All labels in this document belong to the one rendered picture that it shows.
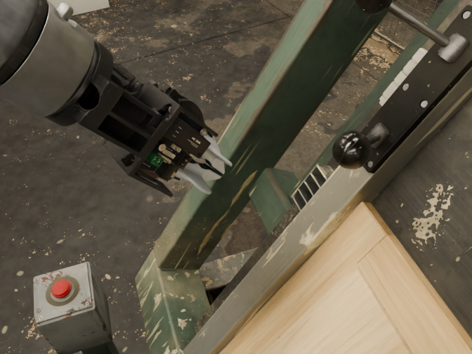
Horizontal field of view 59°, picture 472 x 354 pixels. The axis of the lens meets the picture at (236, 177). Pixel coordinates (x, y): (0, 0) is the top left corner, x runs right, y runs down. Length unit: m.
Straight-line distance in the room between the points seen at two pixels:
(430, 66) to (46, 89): 0.39
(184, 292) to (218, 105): 2.03
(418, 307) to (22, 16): 0.46
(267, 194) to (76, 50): 0.54
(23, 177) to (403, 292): 2.35
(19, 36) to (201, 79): 2.84
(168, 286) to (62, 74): 0.70
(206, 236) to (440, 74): 0.59
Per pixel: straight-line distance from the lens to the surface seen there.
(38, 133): 2.90
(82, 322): 0.97
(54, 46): 0.31
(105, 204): 2.33
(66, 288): 0.95
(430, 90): 0.50
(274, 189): 0.77
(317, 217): 0.58
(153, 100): 0.36
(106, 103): 0.31
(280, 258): 0.63
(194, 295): 0.96
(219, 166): 0.47
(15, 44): 0.30
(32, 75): 0.31
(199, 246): 0.93
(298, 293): 0.64
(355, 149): 0.41
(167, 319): 0.91
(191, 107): 0.42
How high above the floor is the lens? 1.72
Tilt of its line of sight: 47 degrees down
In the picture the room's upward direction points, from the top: straight up
